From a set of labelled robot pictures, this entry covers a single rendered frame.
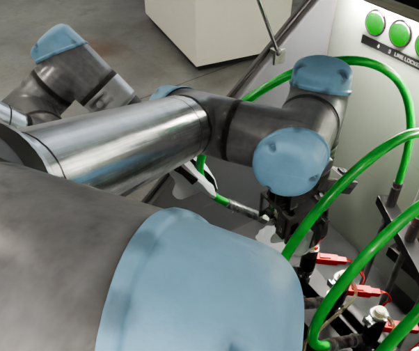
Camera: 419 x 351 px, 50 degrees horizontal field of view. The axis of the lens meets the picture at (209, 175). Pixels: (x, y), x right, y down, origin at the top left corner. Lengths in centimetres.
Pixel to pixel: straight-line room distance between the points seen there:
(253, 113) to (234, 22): 321
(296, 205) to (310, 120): 21
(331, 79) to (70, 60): 37
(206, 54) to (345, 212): 268
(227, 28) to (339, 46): 270
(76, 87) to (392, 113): 61
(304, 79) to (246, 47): 330
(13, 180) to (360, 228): 105
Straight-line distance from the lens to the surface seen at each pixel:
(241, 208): 82
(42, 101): 71
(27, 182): 17
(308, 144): 48
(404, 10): 88
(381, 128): 101
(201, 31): 361
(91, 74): 71
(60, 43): 71
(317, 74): 56
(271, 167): 48
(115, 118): 36
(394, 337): 57
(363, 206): 113
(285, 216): 66
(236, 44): 379
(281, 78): 68
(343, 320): 90
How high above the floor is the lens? 171
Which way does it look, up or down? 40 degrees down
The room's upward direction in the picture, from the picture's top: straight up
